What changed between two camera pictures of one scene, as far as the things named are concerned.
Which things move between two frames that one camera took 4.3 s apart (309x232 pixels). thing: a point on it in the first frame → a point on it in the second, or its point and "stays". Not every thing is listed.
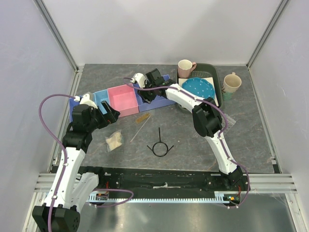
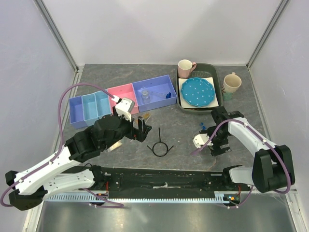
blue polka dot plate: x=202 y=87 stays
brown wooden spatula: x=142 y=117 stays
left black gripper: x=112 y=116 → x=140 y=134
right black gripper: x=145 y=97 → x=216 y=150
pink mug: x=185 y=67 stays
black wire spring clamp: x=152 y=150 stays
